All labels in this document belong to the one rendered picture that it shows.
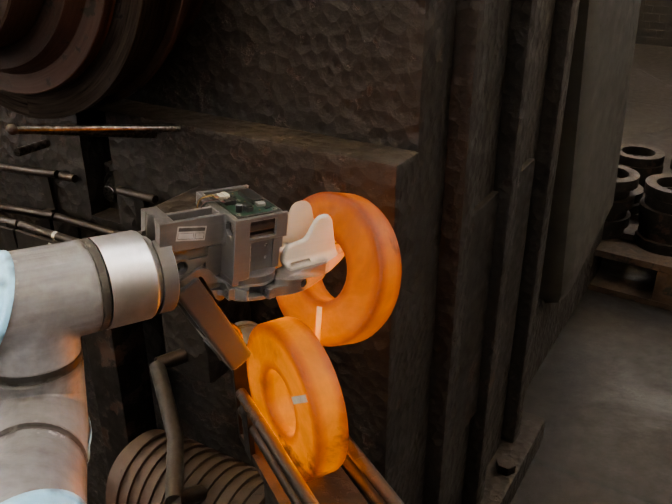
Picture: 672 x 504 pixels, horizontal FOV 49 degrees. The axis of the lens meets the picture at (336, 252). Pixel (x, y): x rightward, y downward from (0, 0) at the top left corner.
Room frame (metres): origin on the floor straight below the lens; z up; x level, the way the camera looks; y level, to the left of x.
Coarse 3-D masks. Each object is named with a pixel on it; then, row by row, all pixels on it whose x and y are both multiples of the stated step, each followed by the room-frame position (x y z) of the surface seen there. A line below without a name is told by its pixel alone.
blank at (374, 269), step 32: (320, 192) 0.69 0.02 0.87; (352, 224) 0.65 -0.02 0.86; (384, 224) 0.64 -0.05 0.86; (352, 256) 0.63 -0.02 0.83; (384, 256) 0.61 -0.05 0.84; (320, 288) 0.67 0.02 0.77; (352, 288) 0.62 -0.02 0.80; (384, 288) 0.60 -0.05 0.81; (320, 320) 0.63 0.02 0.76; (352, 320) 0.60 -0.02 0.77; (384, 320) 0.61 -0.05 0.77
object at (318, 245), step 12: (324, 216) 0.63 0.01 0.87; (312, 228) 0.62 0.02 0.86; (324, 228) 0.63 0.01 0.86; (300, 240) 0.61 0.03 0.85; (312, 240) 0.62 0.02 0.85; (324, 240) 0.63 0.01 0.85; (288, 252) 0.60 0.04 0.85; (300, 252) 0.61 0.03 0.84; (312, 252) 0.62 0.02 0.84; (324, 252) 0.63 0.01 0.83; (336, 252) 0.63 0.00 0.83; (288, 264) 0.60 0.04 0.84; (300, 264) 0.61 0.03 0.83; (312, 264) 0.61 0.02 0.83; (336, 264) 0.63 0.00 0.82
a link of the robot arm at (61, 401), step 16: (80, 352) 0.50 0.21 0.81; (64, 368) 0.46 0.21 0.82; (80, 368) 0.48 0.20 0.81; (0, 384) 0.44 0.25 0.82; (16, 384) 0.44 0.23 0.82; (32, 384) 0.45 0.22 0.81; (48, 384) 0.45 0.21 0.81; (64, 384) 0.46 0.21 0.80; (80, 384) 0.47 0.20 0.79; (0, 400) 0.44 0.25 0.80; (16, 400) 0.44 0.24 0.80; (32, 400) 0.44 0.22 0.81; (48, 400) 0.44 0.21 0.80; (64, 400) 0.45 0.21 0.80; (80, 400) 0.47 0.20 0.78; (0, 416) 0.42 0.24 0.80; (16, 416) 0.42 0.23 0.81; (32, 416) 0.42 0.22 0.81; (48, 416) 0.42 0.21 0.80; (64, 416) 0.43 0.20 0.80; (80, 416) 0.45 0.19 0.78; (80, 432) 0.43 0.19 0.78
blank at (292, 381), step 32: (288, 320) 0.59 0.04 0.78; (256, 352) 0.61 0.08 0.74; (288, 352) 0.55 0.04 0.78; (320, 352) 0.55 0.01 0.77; (256, 384) 0.61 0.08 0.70; (288, 384) 0.55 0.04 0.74; (320, 384) 0.52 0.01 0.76; (288, 416) 0.58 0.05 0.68; (320, 416) 0.51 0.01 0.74; (288, 448) 0.55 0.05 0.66; (320, 448) 0.50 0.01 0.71
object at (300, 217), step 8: (296, 208) 0.65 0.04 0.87; (304, 208) 0.66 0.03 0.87; (288, 216) 0.65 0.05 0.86; (296, 216) 0.65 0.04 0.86; (304, 216) 0.66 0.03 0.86; (312, 216) 0.66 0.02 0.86; (288, 224) 0.65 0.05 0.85; (296, 224) 0.65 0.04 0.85; (304, 224) 0.66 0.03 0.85; (288, 232) 0.65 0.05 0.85; (296, 232) 0.65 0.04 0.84; (304, 232) 0.66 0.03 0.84; (288, 240) 0.65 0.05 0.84; (296, 240) 0.65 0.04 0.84; (280, 248) 0.64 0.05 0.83; (280, 264) 0.63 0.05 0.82
